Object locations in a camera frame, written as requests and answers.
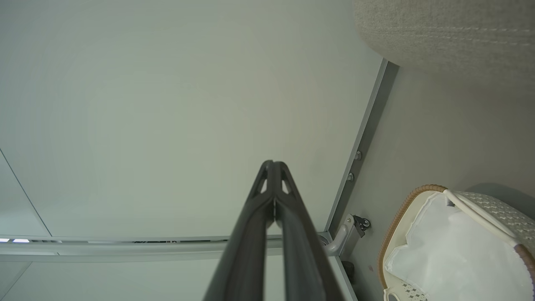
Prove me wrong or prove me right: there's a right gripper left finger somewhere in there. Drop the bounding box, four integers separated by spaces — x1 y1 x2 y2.
203 160 277 301

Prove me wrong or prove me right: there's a woven white laundry basket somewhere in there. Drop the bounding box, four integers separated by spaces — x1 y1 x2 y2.
378 184 535 301

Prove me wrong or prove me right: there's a grey curved partition foot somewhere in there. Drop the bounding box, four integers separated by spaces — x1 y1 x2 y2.
318 214 357 257

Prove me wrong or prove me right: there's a grey fabric sofa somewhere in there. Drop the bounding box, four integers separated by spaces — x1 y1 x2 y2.
353 0 535 86

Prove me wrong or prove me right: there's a white basket liner cloth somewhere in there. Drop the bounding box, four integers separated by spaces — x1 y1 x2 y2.
383 191 535 301

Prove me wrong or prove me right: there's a grey partition bottom rail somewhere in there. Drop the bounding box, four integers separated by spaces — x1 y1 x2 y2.
324 58 401 235

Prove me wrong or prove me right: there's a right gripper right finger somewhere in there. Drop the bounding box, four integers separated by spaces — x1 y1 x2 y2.
273 161 346 301

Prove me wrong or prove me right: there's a black caster wheel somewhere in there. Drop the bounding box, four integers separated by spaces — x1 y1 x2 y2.
353 215 372 238

